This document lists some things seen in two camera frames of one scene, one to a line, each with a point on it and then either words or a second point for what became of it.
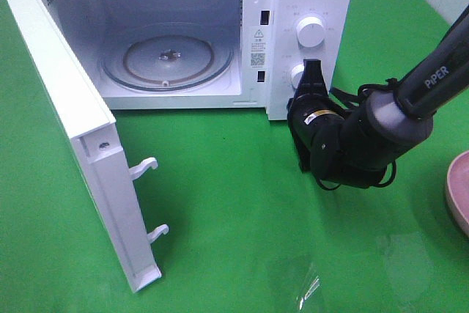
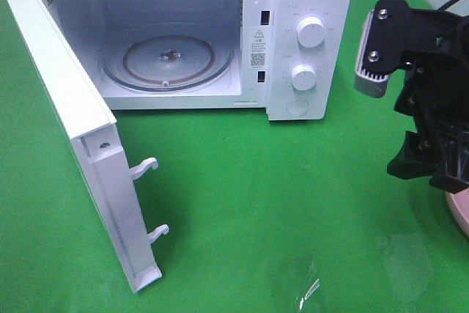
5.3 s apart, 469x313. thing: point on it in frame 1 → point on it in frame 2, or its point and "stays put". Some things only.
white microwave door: x=91 y=125 stays put
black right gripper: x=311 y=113 → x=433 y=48
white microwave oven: x=177 y=36 stays put
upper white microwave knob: x=310 y=31 stays put
